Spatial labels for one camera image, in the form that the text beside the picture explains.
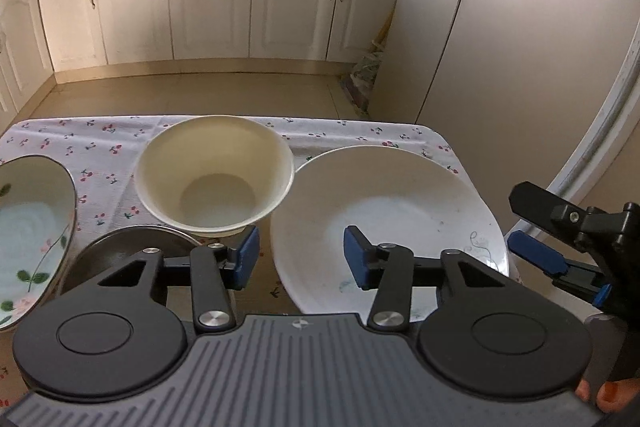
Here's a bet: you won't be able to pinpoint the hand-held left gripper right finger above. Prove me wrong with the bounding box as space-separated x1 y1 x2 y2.
343 225 506 336

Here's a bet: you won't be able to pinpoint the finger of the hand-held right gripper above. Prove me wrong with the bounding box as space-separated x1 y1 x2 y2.
508 181 589 249
506 230 614 309

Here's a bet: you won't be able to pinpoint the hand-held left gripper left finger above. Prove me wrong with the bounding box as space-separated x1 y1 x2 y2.
97 225 261 336

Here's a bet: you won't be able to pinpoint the white plate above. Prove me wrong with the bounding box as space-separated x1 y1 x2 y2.
270 145 511 316

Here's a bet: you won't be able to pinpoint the cream bowl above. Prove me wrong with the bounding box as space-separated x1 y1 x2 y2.
135 115 296 238

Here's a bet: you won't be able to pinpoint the dark metal plate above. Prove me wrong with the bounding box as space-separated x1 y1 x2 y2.
57 224 199 303

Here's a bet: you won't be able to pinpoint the floral print plate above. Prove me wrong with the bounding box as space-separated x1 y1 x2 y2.
0 155 79 333

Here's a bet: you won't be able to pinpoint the person's right hand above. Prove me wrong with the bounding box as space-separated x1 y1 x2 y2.
575 377 640 415

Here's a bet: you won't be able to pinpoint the silver refrigerator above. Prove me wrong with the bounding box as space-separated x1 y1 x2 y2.
367 0 640 228

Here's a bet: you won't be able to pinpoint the crumpled patterned bag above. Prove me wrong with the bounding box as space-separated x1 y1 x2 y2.
341 49 386 118

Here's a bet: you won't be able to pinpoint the cherry print tablecloth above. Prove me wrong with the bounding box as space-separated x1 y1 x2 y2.
0 114 524 410

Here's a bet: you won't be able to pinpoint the cream kitchen base cabinets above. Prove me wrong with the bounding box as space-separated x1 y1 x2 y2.
0 0 409 118

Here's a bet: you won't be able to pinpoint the broom with wooden handle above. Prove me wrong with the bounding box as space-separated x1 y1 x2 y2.
371 11 397 55

